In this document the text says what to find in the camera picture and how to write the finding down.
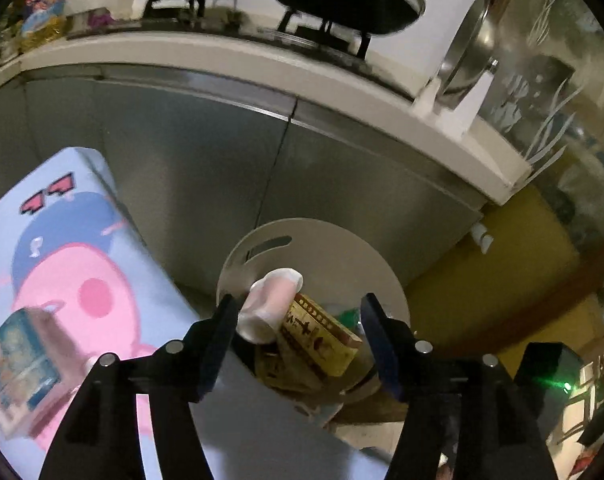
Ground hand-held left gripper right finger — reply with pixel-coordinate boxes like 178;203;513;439
360;294;555;480

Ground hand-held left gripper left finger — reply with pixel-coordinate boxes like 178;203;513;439
39;294;240;480

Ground yellow brown printed packet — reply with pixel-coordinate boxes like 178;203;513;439
254;294;360;393

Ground beige round waste bin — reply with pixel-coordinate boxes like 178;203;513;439
216;217;412;403

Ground blue printed snack box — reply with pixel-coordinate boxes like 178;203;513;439
0;307;90;438

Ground cartoon printed blue tablecloth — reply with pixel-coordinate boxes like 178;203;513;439
0;146;398;480

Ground grey kitchen counter cabinet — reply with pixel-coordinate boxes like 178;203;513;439
0;30;533;306

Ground white lid rack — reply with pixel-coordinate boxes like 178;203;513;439
414;72;498;138

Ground frosted glass door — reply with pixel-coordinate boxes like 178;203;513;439
477;0;604;261

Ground steel pot lid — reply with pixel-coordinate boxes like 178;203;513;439
439;0;525;111

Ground black gas stove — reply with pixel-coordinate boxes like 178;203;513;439
142;0;373;58

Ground colourful snack bag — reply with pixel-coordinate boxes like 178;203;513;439
19;0;68;53

